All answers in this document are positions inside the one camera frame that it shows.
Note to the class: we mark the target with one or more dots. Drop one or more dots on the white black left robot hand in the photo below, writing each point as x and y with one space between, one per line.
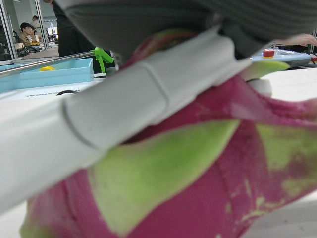
123 106

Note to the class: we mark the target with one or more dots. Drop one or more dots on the magenta dragon fruit green scales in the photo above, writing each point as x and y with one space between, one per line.
198 186

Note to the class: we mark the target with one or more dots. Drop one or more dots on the metal reacher green claw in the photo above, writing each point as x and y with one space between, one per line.
102 55

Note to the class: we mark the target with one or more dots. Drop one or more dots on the light blue plastic bin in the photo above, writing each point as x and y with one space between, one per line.
49 77

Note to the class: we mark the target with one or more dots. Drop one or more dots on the standing person black clothes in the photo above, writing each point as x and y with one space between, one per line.
71 39

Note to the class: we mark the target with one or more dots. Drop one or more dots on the yellow fruit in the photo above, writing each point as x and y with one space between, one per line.
47 69

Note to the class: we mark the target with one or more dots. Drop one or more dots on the white cardboard box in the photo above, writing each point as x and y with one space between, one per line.
15 95

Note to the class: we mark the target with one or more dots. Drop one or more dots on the seated person beige jacket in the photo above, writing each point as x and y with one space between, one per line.
26 37

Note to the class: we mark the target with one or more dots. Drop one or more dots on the teach pendant red button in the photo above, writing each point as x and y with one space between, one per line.
292 58

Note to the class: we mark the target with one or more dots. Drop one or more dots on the bystander bare hand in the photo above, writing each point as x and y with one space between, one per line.
304 39

